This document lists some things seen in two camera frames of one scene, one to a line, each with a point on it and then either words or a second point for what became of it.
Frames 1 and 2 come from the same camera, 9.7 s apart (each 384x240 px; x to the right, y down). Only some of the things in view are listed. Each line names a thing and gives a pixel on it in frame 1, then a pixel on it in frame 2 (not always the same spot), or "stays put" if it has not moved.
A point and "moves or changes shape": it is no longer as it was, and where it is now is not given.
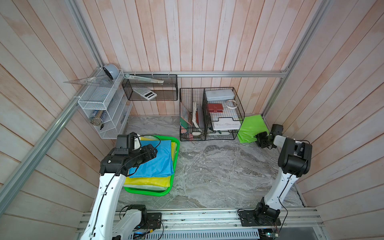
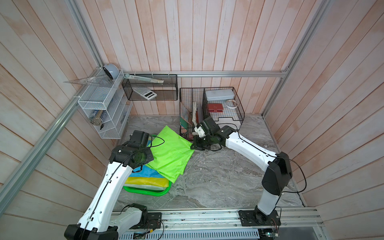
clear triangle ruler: x=102 y=80 stays put
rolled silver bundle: x=97 y=121 stays put
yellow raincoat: x=148 y=138 moves or changes shape
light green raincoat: x=251 y=126 to x=171 y=153
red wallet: x=215 y=107 stays put
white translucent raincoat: x=151 y=187 stays put
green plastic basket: x=166 y=193 stays put
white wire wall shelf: x=105 y=105 stays put
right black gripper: x=258 y=136 to x=196 y=145
